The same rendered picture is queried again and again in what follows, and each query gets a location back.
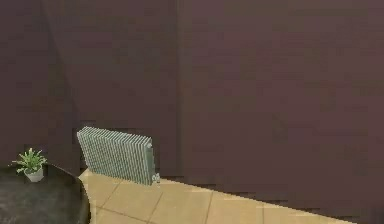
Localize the dark round table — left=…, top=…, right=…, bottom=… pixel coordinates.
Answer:
left=0, top=162, right=92, bottom=224

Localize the green plant in white pot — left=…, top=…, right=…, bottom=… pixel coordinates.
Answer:
left=12, top=147, right=48, bottom=183

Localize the grey ribbed radiator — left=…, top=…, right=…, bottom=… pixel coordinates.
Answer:
left=76, top=126, right=161, bottom=186

